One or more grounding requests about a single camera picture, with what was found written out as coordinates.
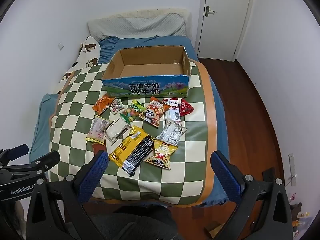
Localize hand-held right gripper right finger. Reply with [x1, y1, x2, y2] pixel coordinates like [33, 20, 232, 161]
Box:
[211, 151, 293, 240]

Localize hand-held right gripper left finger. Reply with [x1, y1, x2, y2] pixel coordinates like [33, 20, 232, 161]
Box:
[26, 150, 109, 240]

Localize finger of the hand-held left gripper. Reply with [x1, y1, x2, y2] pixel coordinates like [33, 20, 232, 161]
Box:
[0, 144, 29, 166]
[30, 151, 61, 174]

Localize large yellow black snack packet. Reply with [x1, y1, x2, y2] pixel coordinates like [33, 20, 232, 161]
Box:
[108, 125, 155, 176]

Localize white brown-end snack packet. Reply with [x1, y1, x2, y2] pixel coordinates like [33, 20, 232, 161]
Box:
[104, 118, 132, 145]

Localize orange brown snack packet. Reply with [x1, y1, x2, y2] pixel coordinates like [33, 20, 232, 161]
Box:
[92, 94, 112, 115]

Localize yellow panda snack packet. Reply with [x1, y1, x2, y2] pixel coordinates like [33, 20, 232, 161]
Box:
[144, 139, 179, 171]

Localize silver white snack packet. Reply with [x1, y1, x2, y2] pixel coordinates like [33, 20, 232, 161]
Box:
[156, 117, 188, 147]

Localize green gumball packet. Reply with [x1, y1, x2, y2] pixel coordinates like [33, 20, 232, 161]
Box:
[119, 99, 146, 126]

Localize orange panda snack packet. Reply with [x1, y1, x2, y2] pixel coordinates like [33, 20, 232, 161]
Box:
[139, 96, 168, 128]

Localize white red-label snack packet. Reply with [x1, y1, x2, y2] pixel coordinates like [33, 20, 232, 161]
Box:
[162, 97, 182, 126]

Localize cardboard box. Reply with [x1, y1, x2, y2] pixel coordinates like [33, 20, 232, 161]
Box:
[101, 44, 192, 98]

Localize pink yellow snack packet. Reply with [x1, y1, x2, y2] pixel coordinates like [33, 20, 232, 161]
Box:
[86, 115, 113, 146]

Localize small cardboard piece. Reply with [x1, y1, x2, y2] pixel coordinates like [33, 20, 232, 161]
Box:
[203, 221, 226, 239]

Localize green white checkered blanket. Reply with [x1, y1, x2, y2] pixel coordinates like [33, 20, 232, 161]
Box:
[47, 59, 217, 207]

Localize small white red candy packet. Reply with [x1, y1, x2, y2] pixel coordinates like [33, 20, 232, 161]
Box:
[110, 98, 124, 115]

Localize red triangular snack packet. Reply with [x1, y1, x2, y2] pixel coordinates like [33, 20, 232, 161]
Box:
[179, 98, 195, 117]

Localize colourful small clutter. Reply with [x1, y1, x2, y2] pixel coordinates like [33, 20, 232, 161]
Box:
[287, 192, 311, 240]

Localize bear print pillow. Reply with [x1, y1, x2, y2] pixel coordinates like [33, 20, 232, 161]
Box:
[54, 36, 102, 96]

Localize grey dotted pillow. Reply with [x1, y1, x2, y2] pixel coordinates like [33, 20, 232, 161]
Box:
[87, 12, 188, 43]

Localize white door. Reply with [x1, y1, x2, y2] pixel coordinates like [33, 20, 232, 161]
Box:
[194, 0, 257, 62]

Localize white fluffy pillow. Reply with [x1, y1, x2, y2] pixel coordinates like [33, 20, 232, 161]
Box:
[107, 8, 192, 38]

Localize white wall socket strip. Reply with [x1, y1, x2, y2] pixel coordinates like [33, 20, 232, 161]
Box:
[288, 152, 298, 186]

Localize metal door handle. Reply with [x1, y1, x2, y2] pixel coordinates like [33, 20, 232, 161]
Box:
[204, 5, 216, 18]

